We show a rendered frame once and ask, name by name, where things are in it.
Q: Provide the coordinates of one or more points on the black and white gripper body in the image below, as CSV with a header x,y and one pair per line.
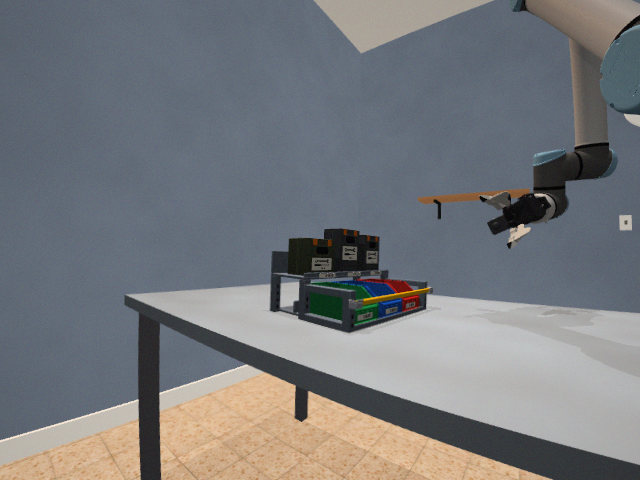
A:
x,y
528,208

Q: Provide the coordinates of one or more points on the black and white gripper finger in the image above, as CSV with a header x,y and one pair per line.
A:
x,y
499,201
517,233

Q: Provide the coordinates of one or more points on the grey metal bin rack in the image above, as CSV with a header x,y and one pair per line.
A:
x,y
279,267

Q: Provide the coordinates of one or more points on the red bin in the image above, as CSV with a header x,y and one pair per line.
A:
x,y
409,302

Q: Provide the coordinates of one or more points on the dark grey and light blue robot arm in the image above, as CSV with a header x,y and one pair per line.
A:
x,y
592,26

